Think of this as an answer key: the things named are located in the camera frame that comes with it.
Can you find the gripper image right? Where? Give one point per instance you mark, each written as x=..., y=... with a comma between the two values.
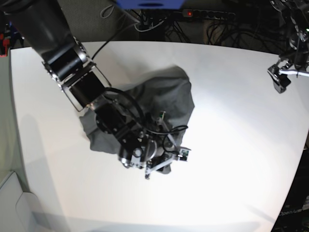
x=284, y=67

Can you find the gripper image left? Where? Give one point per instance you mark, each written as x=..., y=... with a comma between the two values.
x=158, y=145

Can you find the dark grey t-shirt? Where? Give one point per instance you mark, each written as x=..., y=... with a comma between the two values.
x=167, y=90

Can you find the black power strip red light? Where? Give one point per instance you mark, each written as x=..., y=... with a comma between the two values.
x=205, y=14

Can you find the blue box at top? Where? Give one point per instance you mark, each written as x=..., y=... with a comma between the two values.
x=150, y=4

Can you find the red clamp at table corner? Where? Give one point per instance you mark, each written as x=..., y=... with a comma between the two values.
x=4, y=44

